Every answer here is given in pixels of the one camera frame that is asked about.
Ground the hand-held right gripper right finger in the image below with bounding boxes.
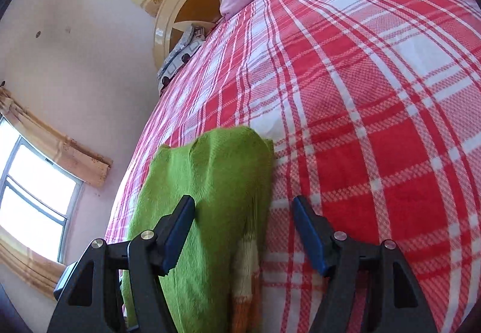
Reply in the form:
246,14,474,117
292,195,438,333

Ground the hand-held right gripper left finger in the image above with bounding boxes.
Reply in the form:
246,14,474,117
47,195,196,333

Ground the green knit sweater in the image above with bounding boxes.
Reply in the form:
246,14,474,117
120,126,275,333

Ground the tan floral curtain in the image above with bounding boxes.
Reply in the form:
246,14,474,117
0,224,67,301
0,87,113,188

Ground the red plaid blanket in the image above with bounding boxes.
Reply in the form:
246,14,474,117
105,0,481,333

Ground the grey patterned pillow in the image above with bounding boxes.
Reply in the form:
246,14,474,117
156,26,207,90

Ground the cream wooden headboard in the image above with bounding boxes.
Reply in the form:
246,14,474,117
153,0,327,71

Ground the metal frame window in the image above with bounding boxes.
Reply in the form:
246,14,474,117
0,117,84,264

